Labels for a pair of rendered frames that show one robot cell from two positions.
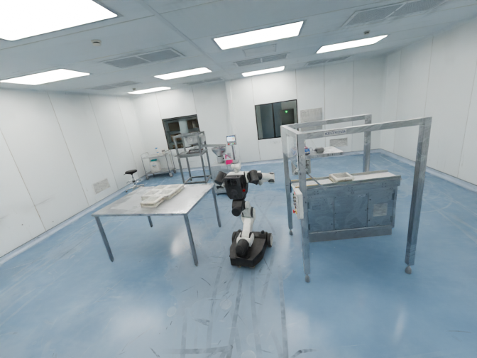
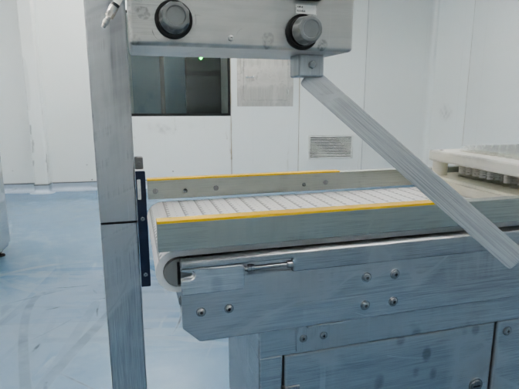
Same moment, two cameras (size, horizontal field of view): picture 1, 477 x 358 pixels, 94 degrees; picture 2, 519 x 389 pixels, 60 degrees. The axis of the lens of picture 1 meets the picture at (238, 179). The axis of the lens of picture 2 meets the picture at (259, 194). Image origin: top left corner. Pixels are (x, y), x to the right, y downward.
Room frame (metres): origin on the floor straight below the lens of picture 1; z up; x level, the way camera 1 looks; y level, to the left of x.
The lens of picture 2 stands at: (2.22, -0.66, 1.02)
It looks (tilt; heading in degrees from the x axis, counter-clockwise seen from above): 12 degrees down; 340
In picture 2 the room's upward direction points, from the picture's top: straight up
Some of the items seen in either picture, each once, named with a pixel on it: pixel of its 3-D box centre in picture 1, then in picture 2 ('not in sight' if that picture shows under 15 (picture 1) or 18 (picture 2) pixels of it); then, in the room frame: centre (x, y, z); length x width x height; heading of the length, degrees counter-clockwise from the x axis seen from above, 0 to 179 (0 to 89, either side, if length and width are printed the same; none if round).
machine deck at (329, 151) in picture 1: (313, 153); not in sight; (2.82, -1.02, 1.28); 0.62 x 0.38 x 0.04; 86
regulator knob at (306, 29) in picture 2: not in sight; (306, 25); (2.63, -0.86, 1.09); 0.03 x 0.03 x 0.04; 86
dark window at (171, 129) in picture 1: (182, 132); not in sight; (8.19, 1.77, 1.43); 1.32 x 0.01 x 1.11; 80
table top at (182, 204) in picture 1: (158, 198); not in sight; (3.26, 1.27, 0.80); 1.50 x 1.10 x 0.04; 74
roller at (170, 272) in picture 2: not in sight; (168, 238); (2.82, -0.75, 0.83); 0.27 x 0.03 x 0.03; 176
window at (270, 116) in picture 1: (276, 120); (170, 65); (7.62, -1.55, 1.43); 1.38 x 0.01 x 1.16; 80
